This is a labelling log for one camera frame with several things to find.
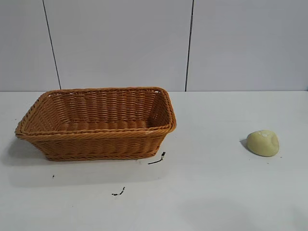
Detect pale yellow egg yolk pastry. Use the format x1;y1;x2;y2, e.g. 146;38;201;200
245;129;280;157

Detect brown woven wicker basket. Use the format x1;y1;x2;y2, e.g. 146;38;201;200
15;87;178;162

